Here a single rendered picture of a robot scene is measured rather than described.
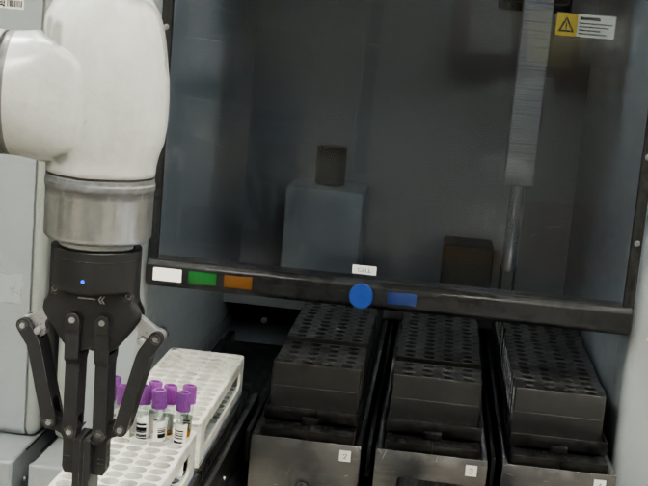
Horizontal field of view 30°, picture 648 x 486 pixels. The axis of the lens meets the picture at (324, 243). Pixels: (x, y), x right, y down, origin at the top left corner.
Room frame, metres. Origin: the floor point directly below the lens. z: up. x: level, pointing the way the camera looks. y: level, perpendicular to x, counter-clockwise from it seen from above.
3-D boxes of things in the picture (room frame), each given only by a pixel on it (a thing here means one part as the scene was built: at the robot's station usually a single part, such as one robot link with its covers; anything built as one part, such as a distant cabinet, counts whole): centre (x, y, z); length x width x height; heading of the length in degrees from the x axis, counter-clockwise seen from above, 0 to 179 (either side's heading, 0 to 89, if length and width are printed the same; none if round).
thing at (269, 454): (1.72, -0.03, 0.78); 0.73 x 0.14 x 0.09; 175
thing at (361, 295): (1.46, -0.05, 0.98); 0.03 x 0.01 x 0.03; 85
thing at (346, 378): (1.49, -0.01, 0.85); 0.12 x 0.02 x 0.06; 86
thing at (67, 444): (1.00, 0.21, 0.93); 0.03 x 0.01 x 0.05; 85
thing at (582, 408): (1.46, -0.31, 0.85); 0.12 x 0.02 x 0.06; 84
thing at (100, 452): (0.99, 0.17, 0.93); 0.03 x 0.01 x 0.05; 85
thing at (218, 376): (1.41, 0.15, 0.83); 0.30 x 0.10 x 0.06; 175
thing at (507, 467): (1.69, -0.33, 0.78); 0.73 x 0.14 x 0.09; 175
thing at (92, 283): (0.99, 0.19, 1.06); 0.08 x 0.07 x 0.09; 85
